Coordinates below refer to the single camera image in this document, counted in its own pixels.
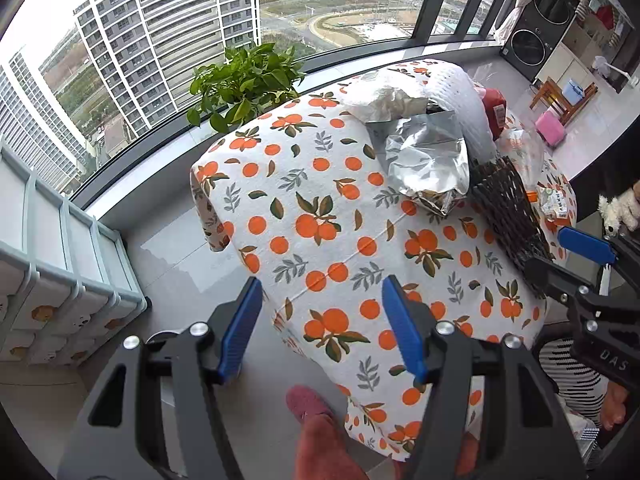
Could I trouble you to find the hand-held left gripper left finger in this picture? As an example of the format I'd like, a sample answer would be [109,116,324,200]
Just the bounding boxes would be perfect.
[56,276,264,480]

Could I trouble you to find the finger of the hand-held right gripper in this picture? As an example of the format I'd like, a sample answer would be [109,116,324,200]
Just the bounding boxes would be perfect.
[522,256,640,346]
[557,226,640,283]

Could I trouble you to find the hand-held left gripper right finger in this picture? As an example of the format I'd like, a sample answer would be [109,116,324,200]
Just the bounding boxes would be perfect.
[381,275,588,480]

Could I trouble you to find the small green label packet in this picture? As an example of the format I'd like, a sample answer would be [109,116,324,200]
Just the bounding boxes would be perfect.
[537,182,571,221]

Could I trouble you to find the black woven basket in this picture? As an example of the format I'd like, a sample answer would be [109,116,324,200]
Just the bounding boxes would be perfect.
[470,156,558,296]

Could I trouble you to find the clear plastic bag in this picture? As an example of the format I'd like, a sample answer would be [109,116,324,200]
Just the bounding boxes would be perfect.
[495,127,546,186]

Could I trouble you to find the red packet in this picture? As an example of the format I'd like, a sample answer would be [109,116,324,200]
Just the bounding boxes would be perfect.
[475,87,508,141]

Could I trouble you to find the large silver foil bag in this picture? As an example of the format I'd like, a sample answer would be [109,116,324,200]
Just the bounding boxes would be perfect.
[365,110,472,218]

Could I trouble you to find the white textured cloth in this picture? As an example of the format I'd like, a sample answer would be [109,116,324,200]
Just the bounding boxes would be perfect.
[422,62,496,161]

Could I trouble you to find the person's right hand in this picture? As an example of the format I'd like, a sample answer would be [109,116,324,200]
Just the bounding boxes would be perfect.
[600,379,632,432]

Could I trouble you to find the striped garment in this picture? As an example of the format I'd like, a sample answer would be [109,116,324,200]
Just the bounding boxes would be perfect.
[537,337,608,421]

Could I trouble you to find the white plush dog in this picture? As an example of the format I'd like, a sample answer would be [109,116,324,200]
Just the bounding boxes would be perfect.
[598,194,623,237]

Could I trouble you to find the beige plush toy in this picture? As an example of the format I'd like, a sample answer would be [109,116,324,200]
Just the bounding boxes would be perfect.
[617,189,640,228]

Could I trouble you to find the pink slipper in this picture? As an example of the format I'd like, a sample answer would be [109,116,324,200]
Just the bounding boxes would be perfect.
[286,385,333,423]

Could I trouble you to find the pink stool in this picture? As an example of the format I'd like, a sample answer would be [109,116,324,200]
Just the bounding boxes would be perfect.
[535,110,567,147]

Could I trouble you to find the pink pants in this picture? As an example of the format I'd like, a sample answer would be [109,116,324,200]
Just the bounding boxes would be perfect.
[295,412,481,480]

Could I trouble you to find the orange print tablecloth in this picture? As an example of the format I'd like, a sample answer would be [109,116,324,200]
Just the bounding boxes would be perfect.
[190,60,578,461]

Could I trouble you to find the wooden chair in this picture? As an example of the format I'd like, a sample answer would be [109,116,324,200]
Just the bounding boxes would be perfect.
[530,76,598,126]

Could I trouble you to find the blue plastic container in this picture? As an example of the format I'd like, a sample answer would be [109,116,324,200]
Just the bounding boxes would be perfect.
[562,80,586,106]

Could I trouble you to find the white cabinet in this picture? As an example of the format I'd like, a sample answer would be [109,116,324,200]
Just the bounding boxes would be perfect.
[537,25,598,92]

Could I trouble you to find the pale blue plastic drawer unit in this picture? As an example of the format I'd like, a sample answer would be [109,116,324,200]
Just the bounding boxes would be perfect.
[0,147,151,366]

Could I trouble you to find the black washing machine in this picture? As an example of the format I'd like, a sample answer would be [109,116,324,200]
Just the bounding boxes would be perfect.
[501,10,571,83]

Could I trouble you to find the black dryer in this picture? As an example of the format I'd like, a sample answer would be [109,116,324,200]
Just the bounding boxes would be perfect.
[530,0,581,28]

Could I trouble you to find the green potted plant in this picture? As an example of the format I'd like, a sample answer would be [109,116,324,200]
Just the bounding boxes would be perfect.
[187,42,307,133]

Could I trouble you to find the white curtain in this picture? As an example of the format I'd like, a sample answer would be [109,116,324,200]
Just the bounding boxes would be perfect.
[495,0,540,43]

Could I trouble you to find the white high-rise building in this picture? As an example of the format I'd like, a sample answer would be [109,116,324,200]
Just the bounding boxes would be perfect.
[0,47,88,196]

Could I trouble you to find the grey high-rise building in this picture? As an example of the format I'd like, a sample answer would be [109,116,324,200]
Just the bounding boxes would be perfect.
[75,0,261,136]

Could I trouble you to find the black window frame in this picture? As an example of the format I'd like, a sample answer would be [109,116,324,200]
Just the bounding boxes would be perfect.
[70,0,531,211]

